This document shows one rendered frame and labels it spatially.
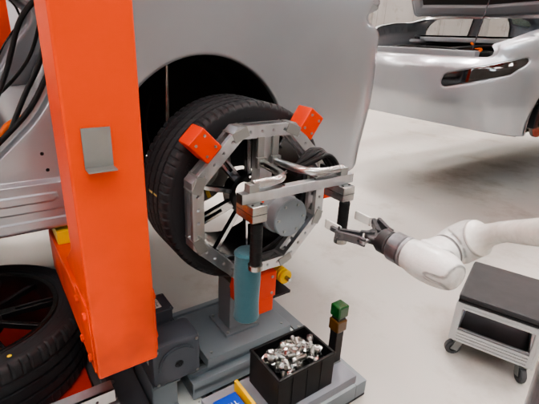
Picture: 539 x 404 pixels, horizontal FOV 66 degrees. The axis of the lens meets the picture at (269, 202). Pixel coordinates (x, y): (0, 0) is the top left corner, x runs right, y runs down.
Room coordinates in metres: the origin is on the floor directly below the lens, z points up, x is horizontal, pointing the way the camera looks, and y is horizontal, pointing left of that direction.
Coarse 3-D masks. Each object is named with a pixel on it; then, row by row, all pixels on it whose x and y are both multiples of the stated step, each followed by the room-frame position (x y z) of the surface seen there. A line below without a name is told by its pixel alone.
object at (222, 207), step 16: (288, 144) 1.50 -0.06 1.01; (288, 160) 1.58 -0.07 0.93; (240, 176) 1.37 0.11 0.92; (288, 176) 1.59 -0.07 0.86; (304, 176) 1.52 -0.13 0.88; (224, 192) 1.34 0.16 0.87; (304, 192) 1.52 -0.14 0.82; (224, 208) 1.34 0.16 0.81; (240, 224) 1.60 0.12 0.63; (208, 240) 1.41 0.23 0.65; (224, 240) 1.47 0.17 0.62; (240, 240) 1.48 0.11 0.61; (272, 240) 1.44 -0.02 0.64
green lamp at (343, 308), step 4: (340, 300) 1.04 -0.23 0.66; (332, 304) 1.02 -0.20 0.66; (336, 304) 1.01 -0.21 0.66; (340, 304) 1.02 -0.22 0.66; (344, 304) 1.02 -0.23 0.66; (332, 308) 1.01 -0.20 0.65; (336, 308) 1.00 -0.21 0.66; (340, 308) 1.00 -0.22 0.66; (344, 308) 1.00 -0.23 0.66; (348, 308) 1.01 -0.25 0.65; (332, 312) 1.01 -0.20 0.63; (336, 312) 1.00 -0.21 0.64; (340, 312) 0.99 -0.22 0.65; (344, 312) 1.00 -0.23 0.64; (336, 316) 1.00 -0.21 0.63; (340, 316) 0.99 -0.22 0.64; (344, 316) 1.00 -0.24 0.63
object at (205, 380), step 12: (228, 360) 1.31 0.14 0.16; (240, 360) 1.33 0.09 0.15; (204, 372) 1.25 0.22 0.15; (216, 372) 1.25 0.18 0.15; (228, 372) 1.25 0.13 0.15; (240, 372) 1.28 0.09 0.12; (192, 384) 1.17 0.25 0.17; (204, 384) 1.19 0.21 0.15; (216, 384) 1.22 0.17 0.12; (192, 396) 1.17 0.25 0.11
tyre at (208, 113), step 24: (216, 96) 1.50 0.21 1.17; (240, 96) 1.50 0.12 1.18; (168, 120) 1.42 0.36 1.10; (192, 120) 1.32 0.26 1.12; (216, 120) 1.29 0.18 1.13; (240, 120) 1.34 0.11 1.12; (264, 120) 1.40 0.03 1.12; (168, 144) 1.30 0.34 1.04; (144, 168) 1.35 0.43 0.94; (168, 168) 1.22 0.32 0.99; (168, 192) 1.20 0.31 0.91; (168, 216) 1.19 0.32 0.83; (168, 240) 1.21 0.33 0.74; (192, 264) 1.24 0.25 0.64
